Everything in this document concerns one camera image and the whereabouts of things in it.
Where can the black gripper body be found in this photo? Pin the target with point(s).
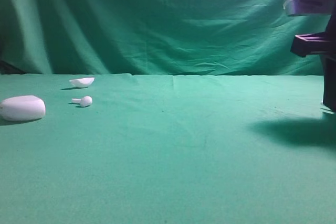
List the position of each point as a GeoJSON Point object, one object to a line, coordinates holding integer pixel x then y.
{"type": "Point", "coordinates": [322, 43]}

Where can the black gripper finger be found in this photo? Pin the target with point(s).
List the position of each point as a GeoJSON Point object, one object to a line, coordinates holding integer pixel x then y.
{"type": "Point", "coordinates": [328, 66]}

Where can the white earbud near case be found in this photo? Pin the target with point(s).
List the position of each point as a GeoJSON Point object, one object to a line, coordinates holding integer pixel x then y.
{"type": "Point", "coordinates": [83, 102]}

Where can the white earbud case lid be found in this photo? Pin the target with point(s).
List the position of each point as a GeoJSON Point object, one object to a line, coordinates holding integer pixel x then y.
{"type": "Point", "coordinates": [82, 82]}

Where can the white earbud case body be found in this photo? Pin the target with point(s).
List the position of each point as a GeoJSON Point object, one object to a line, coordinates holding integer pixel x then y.
{"type": "Point", "coordinates": [23, 108]}

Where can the green backdrop cloth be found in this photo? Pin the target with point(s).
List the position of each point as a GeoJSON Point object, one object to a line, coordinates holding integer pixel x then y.
{"type": "Point", "coordinates": [174, 37]}

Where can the green table cloth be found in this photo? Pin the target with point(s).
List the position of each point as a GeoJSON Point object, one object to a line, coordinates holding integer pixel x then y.
{"type": "Point", "coordinates": [170, 149]}

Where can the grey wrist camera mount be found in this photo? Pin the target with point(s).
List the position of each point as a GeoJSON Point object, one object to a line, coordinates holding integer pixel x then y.
{"type": "Point", "coordinates": [308, 7]}

